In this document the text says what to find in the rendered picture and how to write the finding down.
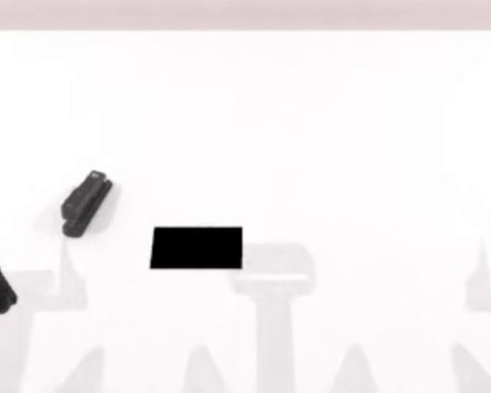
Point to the black stapler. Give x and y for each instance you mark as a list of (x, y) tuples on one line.
[(84, 203)]

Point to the black rectangular card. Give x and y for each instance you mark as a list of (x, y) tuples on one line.
[(196, 247)]

